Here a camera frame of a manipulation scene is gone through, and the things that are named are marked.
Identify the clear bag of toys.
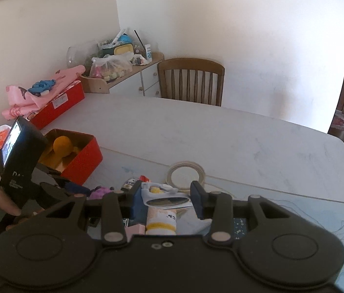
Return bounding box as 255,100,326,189
89,53,134,81

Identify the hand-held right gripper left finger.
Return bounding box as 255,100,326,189
42,181,144,247

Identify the blue crumpled cloth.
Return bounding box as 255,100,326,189
28,79,56,96

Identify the red tin box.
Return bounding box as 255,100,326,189
36,128,104,187

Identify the white yellow can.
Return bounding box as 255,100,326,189
145,206,178,236

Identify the beige plastic lid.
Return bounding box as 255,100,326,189
166,160,206,191

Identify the red box with white label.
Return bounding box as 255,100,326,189
27,81,85,130

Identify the orange ball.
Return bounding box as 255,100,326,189
53,136,72,156

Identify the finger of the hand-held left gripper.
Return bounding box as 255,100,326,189
39,163,91,197

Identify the pink floor rug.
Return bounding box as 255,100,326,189
331,111,344,132

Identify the white wooden cabinet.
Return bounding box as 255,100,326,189
79,52,165,94

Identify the purple rubber toy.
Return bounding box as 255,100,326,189
88,186,114,200

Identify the green yellow box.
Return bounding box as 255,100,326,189
112,44,134,58

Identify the clear glass jar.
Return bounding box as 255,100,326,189
67,44,99,69

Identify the dark snack packet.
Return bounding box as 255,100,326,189
121,178,139,192

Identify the orange carton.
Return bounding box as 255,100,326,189
0,125,13,156

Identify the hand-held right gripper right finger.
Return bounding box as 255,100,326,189
190,181,285,246

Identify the white sachet with black oval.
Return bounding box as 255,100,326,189
141,182,193,209

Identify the brown wooden chair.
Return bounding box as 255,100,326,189
157,57,225,107

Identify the pink plastic bag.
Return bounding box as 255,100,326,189
1,65,85,121

